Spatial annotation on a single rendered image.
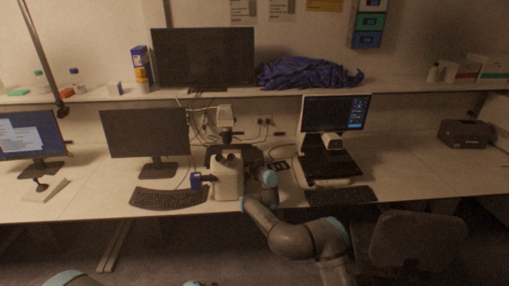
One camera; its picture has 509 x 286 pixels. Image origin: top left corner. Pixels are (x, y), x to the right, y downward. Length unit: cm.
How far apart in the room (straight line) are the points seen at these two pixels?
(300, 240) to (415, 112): 203
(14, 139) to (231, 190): 150
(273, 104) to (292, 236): 141
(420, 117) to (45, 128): 303
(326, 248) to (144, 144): 130
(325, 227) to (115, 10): 201
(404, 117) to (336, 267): 194
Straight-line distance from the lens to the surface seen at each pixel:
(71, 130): 262
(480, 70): 275
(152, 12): 213
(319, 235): 95
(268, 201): 146
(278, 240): 96
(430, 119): 286
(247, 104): 213
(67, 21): 244
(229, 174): 150
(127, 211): 175
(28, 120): 219
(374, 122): 255
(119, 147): 188
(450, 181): 223
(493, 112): 296
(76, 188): 210
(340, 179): 180
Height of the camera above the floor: 189
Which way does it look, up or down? 28 degrees down
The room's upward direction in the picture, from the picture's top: straight up
